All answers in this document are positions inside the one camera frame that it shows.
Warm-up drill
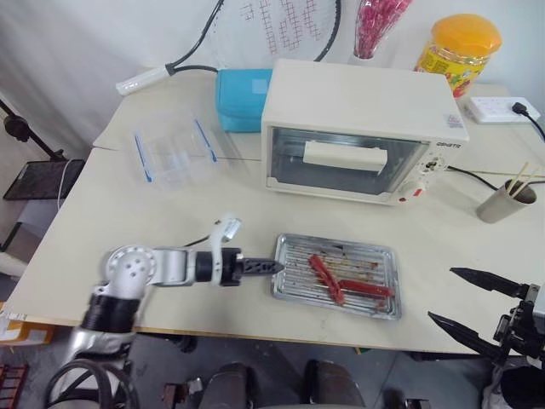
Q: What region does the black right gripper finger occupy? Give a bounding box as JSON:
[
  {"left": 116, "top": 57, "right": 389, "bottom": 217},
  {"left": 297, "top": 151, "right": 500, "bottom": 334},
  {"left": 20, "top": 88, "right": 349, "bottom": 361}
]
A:
[
  {"left": 450, "top": 267, "right": 530, "bottom": 300},
  {"left": 427, "top": 311, "right": 508, "bottom": 367}
]

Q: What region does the metal baking tray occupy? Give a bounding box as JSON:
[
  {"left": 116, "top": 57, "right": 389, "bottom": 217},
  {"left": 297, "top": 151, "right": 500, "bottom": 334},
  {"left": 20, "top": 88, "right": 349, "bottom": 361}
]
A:
[{"left": 269, "top": 232, "right": 404, "bottom": 321}]

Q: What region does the cream toaster oven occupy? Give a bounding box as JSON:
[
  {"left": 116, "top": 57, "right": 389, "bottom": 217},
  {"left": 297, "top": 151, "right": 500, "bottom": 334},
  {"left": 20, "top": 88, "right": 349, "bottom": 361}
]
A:
[{"left": 260, "top": 58, "right": 471, "bottom": 208}]

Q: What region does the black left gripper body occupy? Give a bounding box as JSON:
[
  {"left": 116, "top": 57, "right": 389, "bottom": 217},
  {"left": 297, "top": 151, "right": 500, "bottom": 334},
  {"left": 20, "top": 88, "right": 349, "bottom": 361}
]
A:
[{"left": 221, "top": 248, "right": 247, "bottom": 287}]

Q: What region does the red crate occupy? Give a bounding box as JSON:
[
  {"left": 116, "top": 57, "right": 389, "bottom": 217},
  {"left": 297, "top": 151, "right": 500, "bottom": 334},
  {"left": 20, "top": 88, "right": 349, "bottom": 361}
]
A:
[{"left": 0, "top": 363, "right": 30, "bottom": 398}]

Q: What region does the black oven power cable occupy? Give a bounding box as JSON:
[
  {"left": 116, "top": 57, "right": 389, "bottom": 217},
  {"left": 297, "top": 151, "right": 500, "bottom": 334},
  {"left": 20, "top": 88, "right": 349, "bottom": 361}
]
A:
[{"left": 444, "top": 164, "right": 507, "bottom": 192}]

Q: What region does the white power strip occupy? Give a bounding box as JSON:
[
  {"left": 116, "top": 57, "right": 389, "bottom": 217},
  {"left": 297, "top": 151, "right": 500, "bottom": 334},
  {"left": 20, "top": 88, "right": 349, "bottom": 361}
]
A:
[{"left": 468, "top": 95, "right": 542, "bottom": 125}]

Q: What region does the clear container with blue clips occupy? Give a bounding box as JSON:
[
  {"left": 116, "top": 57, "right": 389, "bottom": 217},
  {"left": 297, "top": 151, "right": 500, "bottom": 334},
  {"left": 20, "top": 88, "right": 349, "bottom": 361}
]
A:
[{"left": 132, "top": 110, "right": 221, "bottom": 193}]

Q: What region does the curved red sausage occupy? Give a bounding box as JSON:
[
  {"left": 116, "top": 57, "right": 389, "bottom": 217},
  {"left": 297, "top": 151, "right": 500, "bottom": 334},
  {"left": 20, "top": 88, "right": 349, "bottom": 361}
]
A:
[{"left": 307, "top": 253, "right": 347, "bottom": 305}]

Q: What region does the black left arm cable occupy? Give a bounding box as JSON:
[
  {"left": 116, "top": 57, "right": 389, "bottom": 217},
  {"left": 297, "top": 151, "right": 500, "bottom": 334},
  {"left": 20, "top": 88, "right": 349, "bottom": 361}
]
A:
[{"left": 43, "top": 359, "right": 141, "bottom": 409}]

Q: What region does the yellow lidded snack jar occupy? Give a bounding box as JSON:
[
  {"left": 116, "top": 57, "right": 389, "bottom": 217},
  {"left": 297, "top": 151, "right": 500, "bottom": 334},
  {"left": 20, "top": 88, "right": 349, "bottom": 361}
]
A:
[{"left": 413, "top": 13, "right": 504, "bottom": 100}]

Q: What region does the dark rounded shape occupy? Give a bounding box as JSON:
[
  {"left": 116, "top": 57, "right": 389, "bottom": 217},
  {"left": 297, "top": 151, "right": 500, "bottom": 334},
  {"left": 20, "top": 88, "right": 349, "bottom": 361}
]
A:
[
  {"left": 205, "top": 361, "right": 260, "bottom": 409},
  {"left": 303, "top": 359, "right": 366, "bottom": 409}
]

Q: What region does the wooden chopstick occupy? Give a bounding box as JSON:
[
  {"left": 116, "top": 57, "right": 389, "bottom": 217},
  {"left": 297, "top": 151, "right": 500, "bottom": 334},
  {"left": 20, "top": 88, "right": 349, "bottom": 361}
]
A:
[
  {"left": 509, "top": 160, "right": 531, "bottom": 193},
  {"left": 513, "top": 166, "right": 542, "bottom": 199}
]

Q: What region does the blue box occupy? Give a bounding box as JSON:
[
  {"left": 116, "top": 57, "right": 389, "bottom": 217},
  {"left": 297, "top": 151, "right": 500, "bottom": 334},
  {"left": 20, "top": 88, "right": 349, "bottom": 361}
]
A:
[{"left": 214, "top": 67, "right": 274, "bottom": 135}]

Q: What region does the straight red sausage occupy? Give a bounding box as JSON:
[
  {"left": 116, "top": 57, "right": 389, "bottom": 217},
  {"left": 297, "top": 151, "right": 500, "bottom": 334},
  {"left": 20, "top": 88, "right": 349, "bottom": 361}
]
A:
[{"left": 338, "top": 279, "right": 395, "bottom": 300}]

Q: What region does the grey metal cup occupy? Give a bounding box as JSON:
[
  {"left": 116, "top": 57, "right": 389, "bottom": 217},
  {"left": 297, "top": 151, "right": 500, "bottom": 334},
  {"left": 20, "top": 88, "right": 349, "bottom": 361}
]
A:
[{"left": 475, "top": 178, "right": 539, "bottom": 224}]

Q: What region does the black badminton racket white grip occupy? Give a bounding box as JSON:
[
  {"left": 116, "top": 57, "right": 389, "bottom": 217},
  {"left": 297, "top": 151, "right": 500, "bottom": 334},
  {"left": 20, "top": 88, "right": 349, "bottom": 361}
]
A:
[{"left": 115, "top": 0, "right": 343, "bottom": 97}]

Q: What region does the vase with pink flowers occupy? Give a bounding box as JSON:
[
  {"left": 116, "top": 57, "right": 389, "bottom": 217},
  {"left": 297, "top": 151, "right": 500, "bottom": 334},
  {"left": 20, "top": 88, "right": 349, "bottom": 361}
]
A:
[{"left": 352, "top": 0, "right": 416, "bottom": 61}]

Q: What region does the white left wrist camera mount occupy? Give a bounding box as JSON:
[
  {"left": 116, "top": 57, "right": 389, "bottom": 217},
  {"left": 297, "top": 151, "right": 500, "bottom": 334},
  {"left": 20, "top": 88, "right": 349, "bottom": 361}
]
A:
[{"left": 209, "top": 216, "right": 243, "bottom": 285}]

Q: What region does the thin white cable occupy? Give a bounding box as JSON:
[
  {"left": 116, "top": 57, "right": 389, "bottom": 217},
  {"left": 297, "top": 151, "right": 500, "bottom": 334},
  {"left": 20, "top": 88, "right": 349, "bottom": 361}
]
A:
[{"left": 54, "top": 158, "right": 72, "bottom": 210}]

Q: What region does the black plug with cable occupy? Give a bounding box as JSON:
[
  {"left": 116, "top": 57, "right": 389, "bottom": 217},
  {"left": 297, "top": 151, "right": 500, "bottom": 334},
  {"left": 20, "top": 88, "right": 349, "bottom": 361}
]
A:
[{"left": 510, "top": 101, "right": 545, "bottom": 142}]

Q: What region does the thin bamboo skewer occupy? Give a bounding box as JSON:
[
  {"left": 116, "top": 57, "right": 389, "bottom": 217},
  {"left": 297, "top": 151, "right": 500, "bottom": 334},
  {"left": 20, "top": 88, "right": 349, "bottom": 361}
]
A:
[{"left": 462, "top": 170, "right": 545, "bottom": 178}]

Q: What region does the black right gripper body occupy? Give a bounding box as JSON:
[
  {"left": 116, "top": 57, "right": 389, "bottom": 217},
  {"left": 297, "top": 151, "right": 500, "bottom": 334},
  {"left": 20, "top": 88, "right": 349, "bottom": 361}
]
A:
[{"left": 493, "top": 282, "right": 545, "bottom": 364}]

